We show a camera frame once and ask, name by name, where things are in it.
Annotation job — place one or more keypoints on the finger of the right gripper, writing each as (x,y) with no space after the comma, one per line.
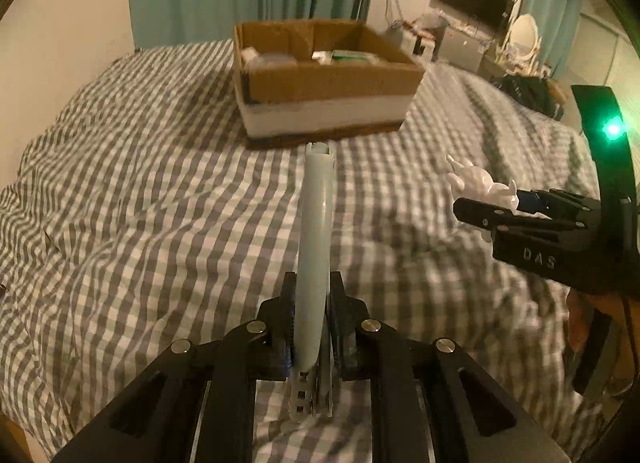
(510,215)
(556,204)

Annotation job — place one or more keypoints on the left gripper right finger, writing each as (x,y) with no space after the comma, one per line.
(351,345)

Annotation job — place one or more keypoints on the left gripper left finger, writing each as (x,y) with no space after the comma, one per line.
(274,354)

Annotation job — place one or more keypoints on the white rabbit figurine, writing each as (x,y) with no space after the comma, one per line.
(470,181)

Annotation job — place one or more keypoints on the light blue folding comb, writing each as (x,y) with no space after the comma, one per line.
(311,376)

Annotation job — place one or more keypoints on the green white medicine box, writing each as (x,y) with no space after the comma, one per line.
(340,55)

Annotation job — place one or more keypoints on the person's right hand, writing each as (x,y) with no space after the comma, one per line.
(603,334)

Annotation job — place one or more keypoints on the black bag on chair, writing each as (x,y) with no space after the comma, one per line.
(531,92)

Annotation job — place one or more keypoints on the white oval vanity mirror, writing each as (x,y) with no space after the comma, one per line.
(522,44)

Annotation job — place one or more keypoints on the silver mini fridge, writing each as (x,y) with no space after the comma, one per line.
(461,49)

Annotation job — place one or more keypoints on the grey checked bed cover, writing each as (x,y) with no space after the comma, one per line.
(140,217)

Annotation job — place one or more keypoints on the open cardboard box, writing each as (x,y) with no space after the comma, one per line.
(318,98)

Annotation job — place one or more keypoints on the clear plastic bag in box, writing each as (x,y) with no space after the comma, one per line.
(252,60)

